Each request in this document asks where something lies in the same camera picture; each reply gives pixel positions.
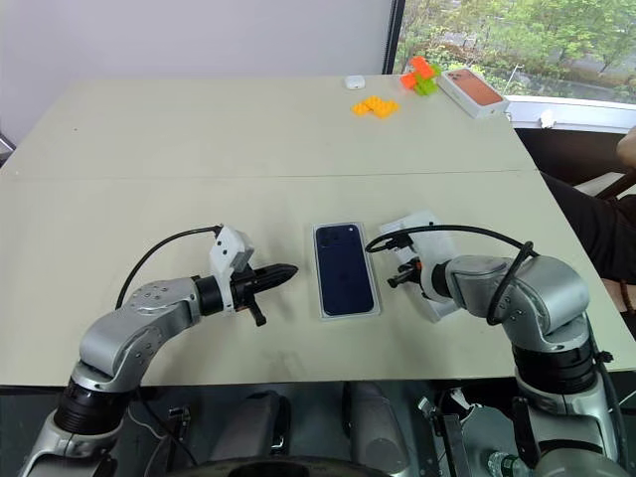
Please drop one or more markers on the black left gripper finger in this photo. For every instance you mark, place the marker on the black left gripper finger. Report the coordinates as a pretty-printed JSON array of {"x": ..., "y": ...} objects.
[
  {"x": 273, "y": 280},
  {"x": 275, "y": 270}
]

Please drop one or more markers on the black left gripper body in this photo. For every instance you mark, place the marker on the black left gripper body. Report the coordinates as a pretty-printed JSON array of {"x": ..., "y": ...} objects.
[{"x": 244, "y": 290}]

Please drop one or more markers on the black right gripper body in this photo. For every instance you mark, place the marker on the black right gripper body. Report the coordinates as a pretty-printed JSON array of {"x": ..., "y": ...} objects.
[{"x": 414, "y": 272}]

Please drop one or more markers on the white phone box base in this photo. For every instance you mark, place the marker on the white phone box base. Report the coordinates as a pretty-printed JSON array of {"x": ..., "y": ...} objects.
[{"x": 377, "y": 298}]

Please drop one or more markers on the white phone box lid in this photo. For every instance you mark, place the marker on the white phone box lid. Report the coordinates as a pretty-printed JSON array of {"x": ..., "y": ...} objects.
[{"x": 397, "y": 226}]

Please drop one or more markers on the dark blue smartphone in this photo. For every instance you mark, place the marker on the dark blue smartphone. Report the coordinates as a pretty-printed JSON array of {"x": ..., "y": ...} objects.
[{"x": 344, "y": 270}]

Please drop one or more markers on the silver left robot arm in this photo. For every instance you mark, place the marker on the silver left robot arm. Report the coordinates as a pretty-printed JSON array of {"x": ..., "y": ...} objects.
[{"x": 144, "y": 313}]

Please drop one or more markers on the bare person forearm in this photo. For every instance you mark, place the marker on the bare person forearm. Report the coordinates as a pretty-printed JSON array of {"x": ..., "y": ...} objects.
[{"x": 627, "y": 145}]

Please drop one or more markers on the phone box with orange print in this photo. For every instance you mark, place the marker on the phone box with orange print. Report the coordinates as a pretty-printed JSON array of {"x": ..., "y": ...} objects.
[{"x": 472, "y": 93}]

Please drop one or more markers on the grey rounded robot leg shape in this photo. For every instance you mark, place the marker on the grey rounded robot leg shape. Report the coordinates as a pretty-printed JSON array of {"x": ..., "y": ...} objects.
[
  {"x": 377, "y": 427},
  {"x": 248, "y": 429}
]

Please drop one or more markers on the yellow toy brick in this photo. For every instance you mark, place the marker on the yellow toy brick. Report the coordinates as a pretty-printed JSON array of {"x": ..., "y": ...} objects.
[
  {"x": 386, "y": 108},
  {"x": 363, "y": 108}
]

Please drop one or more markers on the black round rim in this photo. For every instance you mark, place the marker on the black round rim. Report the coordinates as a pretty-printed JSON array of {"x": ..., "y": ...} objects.
[{"x": 283, "y": 469}]

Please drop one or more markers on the person in black clothes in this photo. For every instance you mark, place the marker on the person in black clothes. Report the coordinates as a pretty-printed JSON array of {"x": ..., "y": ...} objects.
[{"x": 591, "y": 223}]

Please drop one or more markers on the orange toy brick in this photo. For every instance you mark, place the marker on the orange toy brick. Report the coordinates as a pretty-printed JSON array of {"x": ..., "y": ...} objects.
[
  {"x": 408, "y": 81},
  {"x": 421, "y": 65}
]

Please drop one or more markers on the white earbuds case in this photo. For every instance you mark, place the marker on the white earbuds case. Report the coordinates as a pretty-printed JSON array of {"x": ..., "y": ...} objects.
[{"x": 354, "y": 82}]

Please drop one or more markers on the small white sill object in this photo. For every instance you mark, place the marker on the small white sill object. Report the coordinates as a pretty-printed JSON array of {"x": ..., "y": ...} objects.
[{"x": 546, "y": 119}]

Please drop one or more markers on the clear plastic bottle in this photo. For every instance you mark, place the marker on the clear plastic bottle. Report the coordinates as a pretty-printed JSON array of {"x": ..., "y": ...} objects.
[{"x": 507, "y": 464}]

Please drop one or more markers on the brown wooden chair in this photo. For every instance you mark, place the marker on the brown wooden chair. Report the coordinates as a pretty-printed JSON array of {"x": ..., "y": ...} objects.
[{"x": 618, "y": 184}]

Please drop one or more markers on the white window sill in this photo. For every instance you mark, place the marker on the white window sill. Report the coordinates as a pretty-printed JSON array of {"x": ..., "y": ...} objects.
[{"x": 576, "y": 113}]

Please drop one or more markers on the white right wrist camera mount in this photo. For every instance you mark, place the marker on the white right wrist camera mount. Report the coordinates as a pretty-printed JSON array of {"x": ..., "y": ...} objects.
[{"x": 433, "y": 251}]

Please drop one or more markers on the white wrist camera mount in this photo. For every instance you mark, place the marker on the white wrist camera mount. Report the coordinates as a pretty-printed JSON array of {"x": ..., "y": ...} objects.
[
  {"x": 226, "y": 253},
  {"x": 433, "y": 251}
]

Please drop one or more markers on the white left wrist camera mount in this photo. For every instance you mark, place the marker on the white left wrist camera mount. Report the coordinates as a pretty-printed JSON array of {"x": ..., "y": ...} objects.
[{"x": 226, "y": 253}]

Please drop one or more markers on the grey metal bracket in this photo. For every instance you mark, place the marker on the grey metal bracket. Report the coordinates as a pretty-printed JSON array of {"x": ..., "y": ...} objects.
[{"x": 444, "y": 427}]

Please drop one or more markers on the dark window frame post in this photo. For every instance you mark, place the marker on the dark window frame post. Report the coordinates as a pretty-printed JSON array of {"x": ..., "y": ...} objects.
[{"x": 392, "y": 35}]

